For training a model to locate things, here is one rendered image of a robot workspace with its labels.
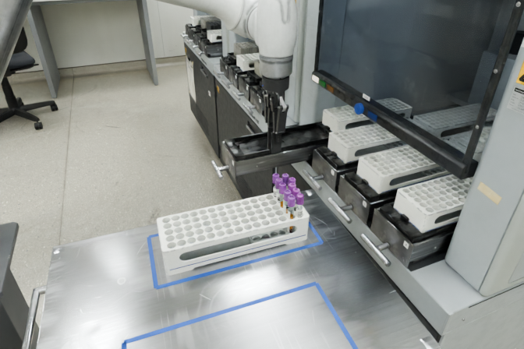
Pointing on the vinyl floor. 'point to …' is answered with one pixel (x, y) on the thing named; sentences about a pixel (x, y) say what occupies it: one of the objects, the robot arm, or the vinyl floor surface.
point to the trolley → (223, 296)
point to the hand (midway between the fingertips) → (274, 139)
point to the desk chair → (18, 61)
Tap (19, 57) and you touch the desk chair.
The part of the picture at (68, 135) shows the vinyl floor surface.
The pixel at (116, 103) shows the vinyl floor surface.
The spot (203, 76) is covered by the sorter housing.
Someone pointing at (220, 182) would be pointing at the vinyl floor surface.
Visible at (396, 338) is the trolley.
